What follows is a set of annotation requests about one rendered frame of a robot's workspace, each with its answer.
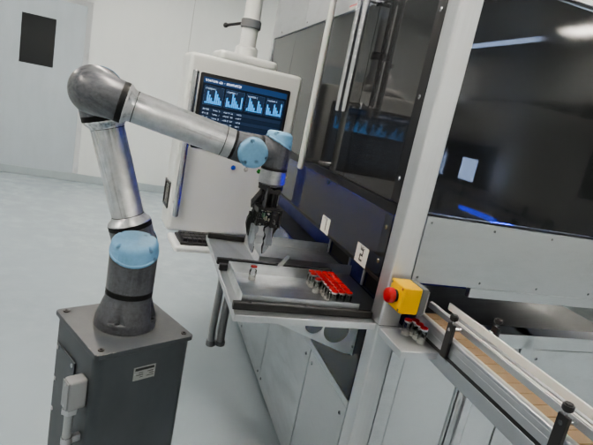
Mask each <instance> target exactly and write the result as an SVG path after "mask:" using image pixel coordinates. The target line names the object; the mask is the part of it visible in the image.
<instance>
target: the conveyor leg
mask: <svg viewBox="0 0 593 445"><path fill-rule="evenodd" d="M443 375H444V374H443ZM444 376H445V375H444ZM445 377H446V376H445ZM446 378H447V377H446ZM450 382H451V381H450ZM451 383H452V382H451ZM452 384H453V383H452ZM453 385H454V384H453ZM471 406H472V402H471V401H470V400H469V399H468V398H467V397H466V396H465V395H464V394H463V393H462V392H461V391H460V390H459V389H458V388H457V387H456V386H454V393H453V395H452V398H451V402H450V404H449V407H448V411H447V415H446V419H445V422H444V425H443V428H442V431H441V434H440V437H439V442H438V445H460V442H461V439H462V435H463V431H464V428H465V426H466V423H467V420H468V416H469V412H470V409H471Z"/></svg>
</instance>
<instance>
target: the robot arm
mask: <svg viewBox="0 0 593 445"><path fill-rule="evenodd" d="M67 93H68V95H69V98H70V100H71V102H72V103H73V105H74V106H75V107H76V108H77V109H78V110H79V116H80V120H81V123H82V124H83V125H84V126H85V127H87V128H88V129H89V130H90V132H91V137H92V141H93V144H94V151H95V154H96V158H97V162H98V165H99V169H100V173H101V179H102V182H103V186H104V190H105V193H106V197H107V201H108V205H109V212H110V215H111V220H110V221H109V223H108V230H109V236H110V240H111V243H110V245H109V264H108V272H107V279H106V287H105V293H104V296H103V298H102V300H101V303H100V304H99V306H98V308H97V310H96V312H95V315H94V325H95V326H96V327H97V328H98V329H99V330H100V331H102V332H104V333H107V334H110V335H113V336H140V335H144V334H146V333H148V332H150V331H151V330H152V329H154V326H155V321H156V314H155V310H154V302H153V290H154V278H155V272H156V266H157V260H158V257H159V252H160V249H159V242H158V239H157V236H156V233H155V231H154V227H153V223H152V219H151V216H150V215H148V214H147V213H145V212H144V209H143V206H142V201H141V198H140V193H139V187H138V182H137V178H136V174H135V170H134V166H133V162H132V158H131V150H130V147H129V143H128V139H127V135H126V130H125V127H124V124H125V122H126V121H127V122H130V123H133V124H136V125H139V126H142V127H144V128H147V129H149V130H152V131H154V132H158V133H160V134H163V135H166V136H169V137H170V138H173V139H176V140H180V141H182V142H185V143H187V144H190V145H193V146H195V147H199V148H202V149H204V150H206V151H209V152H212V153H214V154H217V155H220V156H223V157H226V158H228V159H230V160H232V161H235V162H239V163H242V164H243V166H245V167H247V168H252V169H256V168H258V167H260V166H261V168H260V173H259V186H258V188H260V190H259V191H258V192H257V193H256V194H255V195H254V197H253V198H252V199H251V207H252V210H251V211H249V214H248V215H247V217H246V221H245V227H246V234H247V241H248V246H249V248H250V251H251V253H252V252H253V248H254V241H255V239H256V238H255V235H256V233H257V232H258V230H259V226H261V225H262V226H264V229H263V231H264V237H263V243H262V245H261V253H264V252H265V251H266V249H267V248H268V247H269V246H270V245H272V243H273V234H274V233H275V231H276V230H277V228H278V229H279V228H280V224H281V217H280V216H282V211H281V209H280V208H279V207H278V206H276V205H277V200H278V196H279V195H280V194H281V192H282V188H283V186H284V182H285V178H288V176H286V173H287V168H288V164H289V156H290V151H291V148H292V140H293V137H292V135H291V134H290V133H287V132H281V131H276V130H268V132H267V135H258V134H254V133H249V132H241V131H239V130H236V129H233V128H231V127H228V126H226V125H224V124H220V123H218V122H215V121H214V120H211V119H209V118H206V117H202V116H201V115H198V114H196V113H193V112H190V111H189V110H186V109H182V108H180V107H177V106H176V105H173V104H171V103H168V102H165V101H163V100H160V99H158V98H155V97H153V96H151V95H148V94H144V93H142V92H140V91H138V90H137V89H136V88H135V86H134V85H133V84H132V83H130V82H127V81H125V80H123V79H120V78H119V76H118V75H117V74H116V73H115V72H113V71H112V70H110V69H109V68H108V67H105V66H102V65H96V64H86V65H82V66H80V67H79V68H77V69H76V70H75V71H73V73H72V74H71V75H70V77H69V78H68V82H67ZM279 218H280V221H279Z"/></svg>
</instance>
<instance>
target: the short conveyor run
mask: <svg viewBox="0 0 593 445"><path fill-rule="evenodd" d="M428 307H429V308H431V309H432V310H433V311H434V312H435V313H423V315H416V317H415V318H416V319H419V320H420V321H419V322H422V323H423V324H424V326H426V327H427V328H428V331H427V337H426V339H425V341H426V342H427V343H428V344H429V345H430V346H431V347H432V348H433V349H434V350H435V351H436V352H437V353H438V356H437V359H429V360H430V361H431V362H432V363H433V364H434V365H435V366H436V367H437V368H438V369H439V370H440V371H441V372H442V373H443V374H444V375H445V376H446V377H447V378H448V379H449V380H450V381H451V382H452V383H453V384H454V385H455V386H456V387H457V388H458V389H459V390H460V391H461V392H462V393H463V394H464V395H465V396H466V397H467V398H468V399H469V400H470V401H471V402H472V403H473V404H474V405H475V406H476V407H477V408H478V409H479V410H480V411H481V412H482V413H483V414H484V415H485V416H486V417H487V418H488V419H489V420H490V421H491V423H492V424H493V425H494V426H495V427H496V428H497V429H498V430H499V431H500V432H501V433H502V434H503V435H504V436H505V437H506V438H507V439H508V440H509V441H510V442H511V443H512V444H513V445H593V408H592V407H591V406H589V405H588V404H586V403H585V402H584V401H582V400H581V398H579V397H578V396H576V395H575V394H574V393H572V392H571V391H570V390H568V389H567V388H565V387H564V386H562V385H561V384H560V383H558V382H557V381H555V380H554V379H553V378H552V377H551V376H550V375H548V374H547V373H545V372H544V371H543V370H541V369H540V368H538V367H537V366H535V365H534V364H533V363H531V362H530V361H529V360H527V359H526V358H525V357H523V355H521V354H520V353H519V352H517V351H515V350H514V349H513V348H511V347H510V346H509V345H507V344H506V343H504V342H503V341H502V340H500V339H499V334H500V331H501V328H499V325H502V324H503V319H502V318H500V317H497V318H495V320H494V322H495V323H496V325H492V330H487V329H486V328H484V327H483V326H482V325H480V324H479V323H478V322H476V321H475V320H473V319H472V318H471V317H469V316H468V315H467V314H466V313H464V312H463V311H462V310H460V309H459V308H458V307H456V306H455V305H453V304H452V303H449V306H448V310H449V311H451V312H452V313H451V314H449V313H447V312H446V311H444V310H443V309H442V308H441V307H439V306H438V305H437V304H435V303H434V302H433V301H432V302H430V304H429V306H428ZM535 376H536V377H535ZM577 409H578V410H577Z"/></svg>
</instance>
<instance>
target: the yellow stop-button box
mask: <svg viewBox="0 0 593 445"><path fill-rule="evenodd" d="M391 287H393V288H395V290H396V299H395V301H394V302H393V303H388V304H389V305H390V306H391V307H393V309H394V310H395V311H396V312H397V313H401V314H414V315H415V314H416V315H423V313H424V308H425V304H426V300H427V298H428V294H429V290H428V289H427V288H425V287H424V286H423V285H422V284H421V283H419V282H418V281H417V280H409V279H400V278H393V281H392V284H391Z"/></svg>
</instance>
